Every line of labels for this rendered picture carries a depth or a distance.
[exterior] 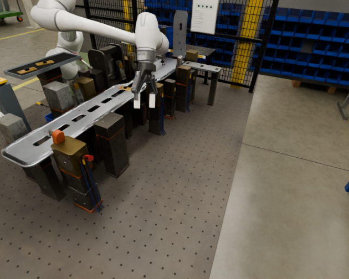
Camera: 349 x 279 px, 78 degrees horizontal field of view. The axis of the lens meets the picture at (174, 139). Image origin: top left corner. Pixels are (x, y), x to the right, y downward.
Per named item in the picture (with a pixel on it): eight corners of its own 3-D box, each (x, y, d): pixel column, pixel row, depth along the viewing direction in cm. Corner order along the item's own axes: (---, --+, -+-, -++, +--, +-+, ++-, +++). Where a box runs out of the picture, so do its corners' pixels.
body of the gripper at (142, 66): (144, 63, 108) (143, 83, 110) (134, 61, 100) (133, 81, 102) (157, 63, 105) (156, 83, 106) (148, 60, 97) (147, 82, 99)
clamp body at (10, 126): (37, 184, 110) (6, 126, 88) (22, 176, 114) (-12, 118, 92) (50, 175, 116) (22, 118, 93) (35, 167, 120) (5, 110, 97)
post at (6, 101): (31, 160, 123) (-6, 89, 96) (22, 156, 126) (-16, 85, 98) (43, 153, 128) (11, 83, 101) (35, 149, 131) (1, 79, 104)
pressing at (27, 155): (34, 172, 78) (32, 170, 78) (-5, 153, 86) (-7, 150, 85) (187, 62, 176) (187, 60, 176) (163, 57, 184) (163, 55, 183)
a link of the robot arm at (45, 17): (49, 21, 104) (59, -4, 105) (19, 16, 108) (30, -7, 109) (66, 39, 116) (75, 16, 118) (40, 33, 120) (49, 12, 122)
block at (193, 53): (191, 94, 195) (195, 53, 172) (183, 92, 198) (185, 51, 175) (194, 91, 201) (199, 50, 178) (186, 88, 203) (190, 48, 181)
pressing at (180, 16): (184, 57, 181) (187, 11, 160) (172, 55, 185) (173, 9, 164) (184, 57, 182) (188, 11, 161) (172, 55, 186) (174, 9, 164)
